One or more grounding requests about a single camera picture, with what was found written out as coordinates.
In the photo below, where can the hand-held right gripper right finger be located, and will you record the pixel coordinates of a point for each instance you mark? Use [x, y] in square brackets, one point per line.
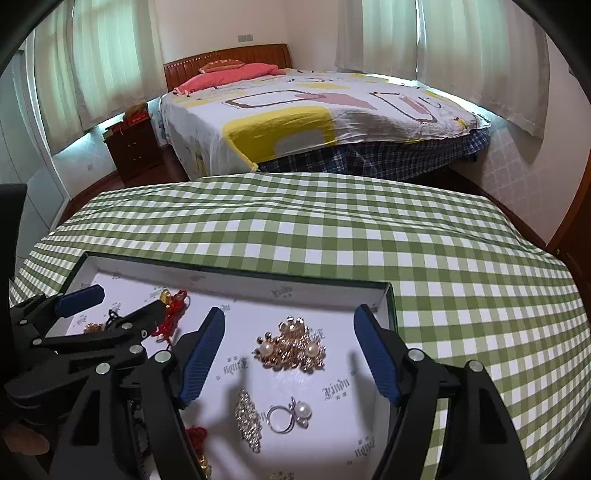
[375, 355]

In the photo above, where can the white curtain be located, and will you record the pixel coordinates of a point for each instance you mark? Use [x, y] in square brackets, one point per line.
[115, 50]
[60, 78]
[485, 60]
[378, 37]

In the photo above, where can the silver rhinestone brooch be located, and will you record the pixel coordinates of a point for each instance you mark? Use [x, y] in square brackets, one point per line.
[249, 417]

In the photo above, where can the glass sliding wardrobe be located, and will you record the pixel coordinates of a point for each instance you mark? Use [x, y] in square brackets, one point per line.
[27, 138]

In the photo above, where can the green checkered tablecloth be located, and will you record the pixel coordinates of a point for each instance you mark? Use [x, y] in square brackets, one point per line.
[415, 240]

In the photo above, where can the person's left hand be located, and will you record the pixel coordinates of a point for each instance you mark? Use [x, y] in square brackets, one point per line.
[27, 441]

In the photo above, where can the dark wooden nightstand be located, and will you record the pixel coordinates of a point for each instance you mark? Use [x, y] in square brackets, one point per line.
[134, 147]

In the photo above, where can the wooden bed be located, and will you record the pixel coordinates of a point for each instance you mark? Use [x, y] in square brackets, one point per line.
[231, 57]

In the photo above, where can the brown plush toy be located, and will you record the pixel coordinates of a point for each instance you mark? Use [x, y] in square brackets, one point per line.
[136, 109]

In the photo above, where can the white shallow jewelry box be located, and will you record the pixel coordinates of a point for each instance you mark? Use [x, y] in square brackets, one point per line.
[295, 304]

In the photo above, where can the black upright object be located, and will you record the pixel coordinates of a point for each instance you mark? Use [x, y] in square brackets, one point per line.
[11, 230]

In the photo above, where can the pink pillow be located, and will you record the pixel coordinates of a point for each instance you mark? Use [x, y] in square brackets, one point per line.
[226, 74]

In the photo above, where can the wooden door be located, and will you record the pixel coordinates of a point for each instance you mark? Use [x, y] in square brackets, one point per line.
[575, 221]

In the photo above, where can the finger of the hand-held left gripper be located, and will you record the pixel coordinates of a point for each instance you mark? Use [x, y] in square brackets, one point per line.
[115, 330]
[81, 299]

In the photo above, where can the blue plaid bed sheet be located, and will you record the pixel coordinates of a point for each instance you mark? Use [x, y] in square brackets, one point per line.
[392, 154]

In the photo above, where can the patterned white yellow bedsheet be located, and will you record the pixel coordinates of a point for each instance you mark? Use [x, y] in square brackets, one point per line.
[300, 110]

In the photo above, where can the red knotted charm with gold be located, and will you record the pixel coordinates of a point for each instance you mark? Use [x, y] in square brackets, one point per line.
[196, 436]
[173, 318]

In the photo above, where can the gold pearl brooch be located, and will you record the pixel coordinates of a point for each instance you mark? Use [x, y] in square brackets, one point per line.
[288, 346]

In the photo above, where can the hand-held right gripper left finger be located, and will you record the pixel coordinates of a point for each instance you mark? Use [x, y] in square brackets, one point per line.
[203, 355]

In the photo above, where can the orange patterned cushion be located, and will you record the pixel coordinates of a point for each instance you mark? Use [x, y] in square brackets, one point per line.
[221, 65]

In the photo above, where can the red box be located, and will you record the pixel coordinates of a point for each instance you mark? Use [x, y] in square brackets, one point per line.
[136, 119]

